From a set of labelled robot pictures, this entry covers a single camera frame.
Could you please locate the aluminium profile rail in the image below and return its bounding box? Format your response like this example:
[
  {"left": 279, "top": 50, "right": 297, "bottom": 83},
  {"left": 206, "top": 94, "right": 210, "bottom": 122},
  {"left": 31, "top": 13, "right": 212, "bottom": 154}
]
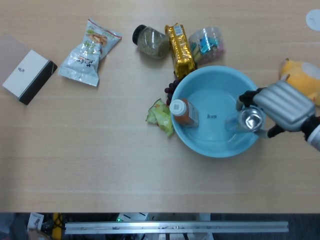
[{"left": 64, "top": 221, "right": 290, "bottom": 235}]

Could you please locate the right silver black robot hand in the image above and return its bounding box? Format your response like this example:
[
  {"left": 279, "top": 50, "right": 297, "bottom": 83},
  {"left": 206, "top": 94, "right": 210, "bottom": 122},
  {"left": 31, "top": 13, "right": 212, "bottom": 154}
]
[{"left": 235, "top": 80, "right": 316, "bottom": 140}]

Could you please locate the clear jar of coloured clips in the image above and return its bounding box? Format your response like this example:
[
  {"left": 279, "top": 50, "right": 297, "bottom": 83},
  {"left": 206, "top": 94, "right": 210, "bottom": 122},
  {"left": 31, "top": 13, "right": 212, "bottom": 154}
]
[{"left": 187, "top": 26, "right": 225, "bottom": 66}]

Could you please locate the blue green drink can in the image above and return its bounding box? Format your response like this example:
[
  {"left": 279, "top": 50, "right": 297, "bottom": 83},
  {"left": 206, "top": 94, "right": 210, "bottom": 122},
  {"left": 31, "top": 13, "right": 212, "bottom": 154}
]
[{"left": 224, "top": 106, "right": 265, "bottom": 134}]

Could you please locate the glass seed jar black lid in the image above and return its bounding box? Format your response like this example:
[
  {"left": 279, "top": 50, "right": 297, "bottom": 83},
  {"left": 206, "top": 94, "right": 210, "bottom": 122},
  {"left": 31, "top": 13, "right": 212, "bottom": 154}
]
[{"left": 131, "top": 24, "right": 170, "bottom": 60}]

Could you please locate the dark grape bunch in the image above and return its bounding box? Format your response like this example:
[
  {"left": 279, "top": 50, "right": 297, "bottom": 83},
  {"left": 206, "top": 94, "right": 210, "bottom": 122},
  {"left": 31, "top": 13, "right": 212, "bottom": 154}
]
[{"left": 163, "top": 79, "right": 181, "bottom": 106}]

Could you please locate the yellow black post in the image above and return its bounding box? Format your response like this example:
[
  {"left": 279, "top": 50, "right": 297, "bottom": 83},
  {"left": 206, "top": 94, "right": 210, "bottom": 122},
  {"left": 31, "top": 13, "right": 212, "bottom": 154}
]
[{"left": 51, "top": 212, "right": 62, "bottom": 240}]

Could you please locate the crumpled green yellow wrapper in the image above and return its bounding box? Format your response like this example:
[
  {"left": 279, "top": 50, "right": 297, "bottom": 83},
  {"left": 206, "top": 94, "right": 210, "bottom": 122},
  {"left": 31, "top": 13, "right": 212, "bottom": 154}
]
[{"left": 145, "top": 98, "right": 175, "bottom": 138}]

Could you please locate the white and black box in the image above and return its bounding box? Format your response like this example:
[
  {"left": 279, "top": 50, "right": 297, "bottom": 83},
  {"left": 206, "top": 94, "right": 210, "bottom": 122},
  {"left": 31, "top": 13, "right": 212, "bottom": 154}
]
[{"left": 0, "top": 32, "right": 58, "bottom": 106}]

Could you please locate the round grey table grommet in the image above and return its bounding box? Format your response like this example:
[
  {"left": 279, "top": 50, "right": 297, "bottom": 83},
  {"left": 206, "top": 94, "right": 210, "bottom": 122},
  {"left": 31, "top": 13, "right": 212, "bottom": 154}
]
[{"left": 305, "top": 9, "right": 320, "bottom": 32}]

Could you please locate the silver snack bag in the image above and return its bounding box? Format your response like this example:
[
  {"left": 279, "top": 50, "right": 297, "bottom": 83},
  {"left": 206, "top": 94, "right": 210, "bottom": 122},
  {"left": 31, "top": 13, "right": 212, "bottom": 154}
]
[{"left": 58, "top": 17, "right": 123, "bottom": 87}]

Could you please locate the yellow duck plush toy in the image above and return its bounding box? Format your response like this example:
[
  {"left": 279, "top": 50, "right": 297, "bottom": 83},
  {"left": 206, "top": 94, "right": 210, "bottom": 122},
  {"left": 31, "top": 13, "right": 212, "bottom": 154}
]
[{"left": 278, "top": 57, "right": 320, "bottom": 108}]

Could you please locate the orange juice bottle white cap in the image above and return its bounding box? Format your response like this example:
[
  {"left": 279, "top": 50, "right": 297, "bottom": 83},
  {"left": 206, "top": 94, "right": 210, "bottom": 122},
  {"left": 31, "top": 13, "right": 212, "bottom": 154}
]
[{"left": 169, "top": 98, "right": 200, "bottom": 128}]

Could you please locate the gold foil snack package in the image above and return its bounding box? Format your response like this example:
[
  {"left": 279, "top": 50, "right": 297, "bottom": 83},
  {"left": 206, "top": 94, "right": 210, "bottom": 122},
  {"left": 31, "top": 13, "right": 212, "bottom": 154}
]
[{"left": 164, "top": 22, "right": 196, "bottom": 80}]

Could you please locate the light blue plastic basin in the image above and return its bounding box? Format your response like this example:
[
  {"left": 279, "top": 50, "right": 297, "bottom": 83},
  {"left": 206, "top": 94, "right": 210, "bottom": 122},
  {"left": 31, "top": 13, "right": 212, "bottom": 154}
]
[{"left": 170, "top": 65, "right": 266, "bottom": 158}]

